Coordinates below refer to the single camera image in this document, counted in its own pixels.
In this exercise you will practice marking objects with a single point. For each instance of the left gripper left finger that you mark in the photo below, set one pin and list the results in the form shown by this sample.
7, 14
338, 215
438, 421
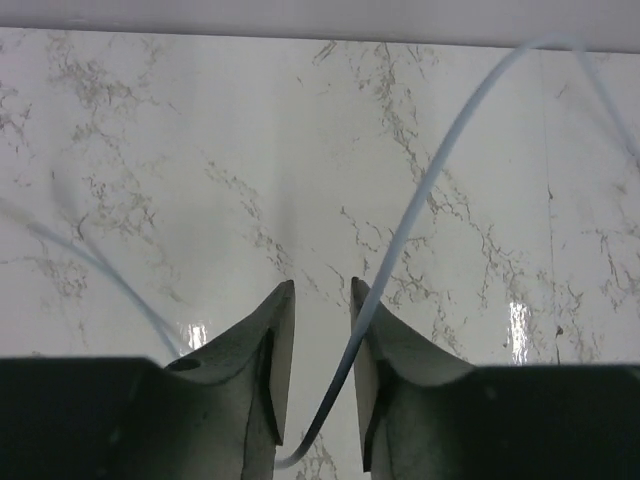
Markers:
235, 418

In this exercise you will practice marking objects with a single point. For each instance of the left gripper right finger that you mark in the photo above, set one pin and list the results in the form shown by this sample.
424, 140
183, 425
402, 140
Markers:
404, 411

